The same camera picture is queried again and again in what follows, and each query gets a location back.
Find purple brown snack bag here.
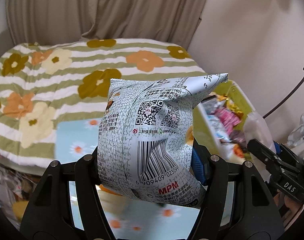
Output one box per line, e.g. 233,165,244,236
229,129,246,151

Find light blue snack bag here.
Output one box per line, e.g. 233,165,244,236
207,115,231,143

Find pink snack packet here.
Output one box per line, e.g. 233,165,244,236
214,108,241,135

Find gold yellow snack bag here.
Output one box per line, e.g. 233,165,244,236
216,94,244,119

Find silver snack bag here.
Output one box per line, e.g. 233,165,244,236
97,74,228,208

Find orange white chips bag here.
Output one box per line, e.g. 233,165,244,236
233,144,245,159

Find person right hand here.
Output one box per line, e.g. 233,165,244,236
274,192,302,218

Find green cardboard box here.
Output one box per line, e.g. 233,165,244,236
186,80,255,164

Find light blue daisy tablecloth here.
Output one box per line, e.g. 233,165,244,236
55,117,235,240

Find floral striped green blanket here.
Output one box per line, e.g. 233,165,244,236
0,38,204,167

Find beige curtain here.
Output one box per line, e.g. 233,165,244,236
6,0,206,48

